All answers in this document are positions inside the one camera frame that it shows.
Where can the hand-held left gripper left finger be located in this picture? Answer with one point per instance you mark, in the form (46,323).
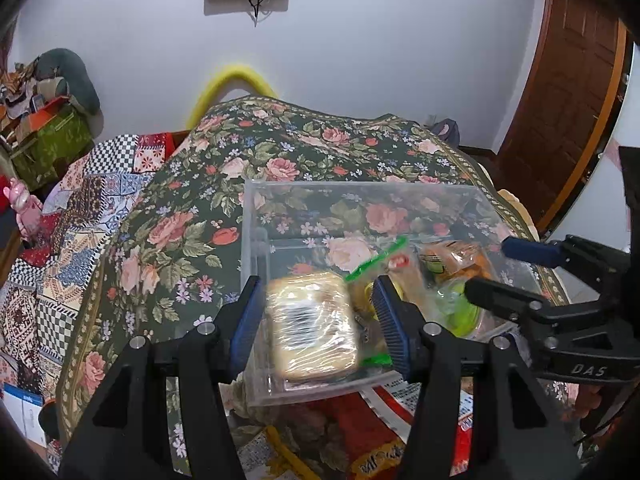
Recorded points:
(247,320)

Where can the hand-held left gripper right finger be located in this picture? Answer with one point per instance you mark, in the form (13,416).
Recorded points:
(387,320)

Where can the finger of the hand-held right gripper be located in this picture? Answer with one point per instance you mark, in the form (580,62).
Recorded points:
(530,252)
(500,300)

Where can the plastic-wrapped bread packet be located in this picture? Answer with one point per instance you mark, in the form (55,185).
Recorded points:
(310,330)

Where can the clear plastic container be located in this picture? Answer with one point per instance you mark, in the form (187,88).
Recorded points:
(300,200)

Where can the clear packet with green edge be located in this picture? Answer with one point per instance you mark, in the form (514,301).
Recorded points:
(362,295)

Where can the green snack packet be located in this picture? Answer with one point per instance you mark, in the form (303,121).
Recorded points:
(455,310)

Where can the orange snack packet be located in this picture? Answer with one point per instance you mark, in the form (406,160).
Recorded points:
(460,260)

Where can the white printed snack packet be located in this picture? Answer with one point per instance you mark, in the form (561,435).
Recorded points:
(405,395)

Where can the red snack packet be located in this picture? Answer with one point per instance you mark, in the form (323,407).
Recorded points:
(365,435)

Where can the white and yellow snack packet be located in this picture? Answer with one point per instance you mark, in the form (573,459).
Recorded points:
(255,455)

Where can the floral tablecloth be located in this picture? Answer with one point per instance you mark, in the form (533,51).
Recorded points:
(200,185)

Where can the brown wooden door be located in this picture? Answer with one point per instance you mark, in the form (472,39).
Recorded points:
(560,110)

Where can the purple bag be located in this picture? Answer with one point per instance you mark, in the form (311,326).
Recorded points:
(447,130)

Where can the patchwork blanket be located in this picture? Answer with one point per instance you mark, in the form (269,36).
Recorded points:
(75,260)

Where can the white and blue box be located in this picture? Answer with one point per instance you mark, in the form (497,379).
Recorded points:
(22,410)

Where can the yellow foam tube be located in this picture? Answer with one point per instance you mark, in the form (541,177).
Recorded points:
(235,77)

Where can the pink toy figure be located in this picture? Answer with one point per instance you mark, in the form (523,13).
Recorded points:
(25,205)

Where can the green patterned box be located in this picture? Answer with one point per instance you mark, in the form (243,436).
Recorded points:
(50,150)

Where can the grey plush toy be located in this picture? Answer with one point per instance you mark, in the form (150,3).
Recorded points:
(75,75)

